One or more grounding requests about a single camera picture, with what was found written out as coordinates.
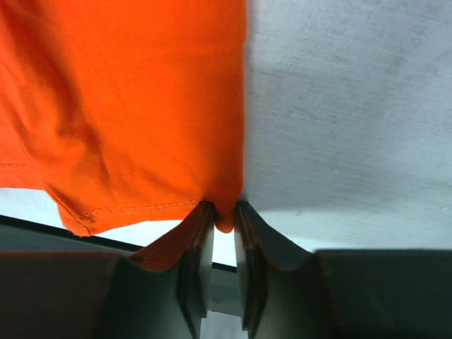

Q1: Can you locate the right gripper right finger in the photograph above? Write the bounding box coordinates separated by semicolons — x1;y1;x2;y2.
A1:
234;201;451;338

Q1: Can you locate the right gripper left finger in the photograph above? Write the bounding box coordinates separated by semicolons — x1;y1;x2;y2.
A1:
1;201;215;338

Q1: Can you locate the orange t shirt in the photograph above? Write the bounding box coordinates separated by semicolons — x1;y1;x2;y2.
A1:
1;1;247;236

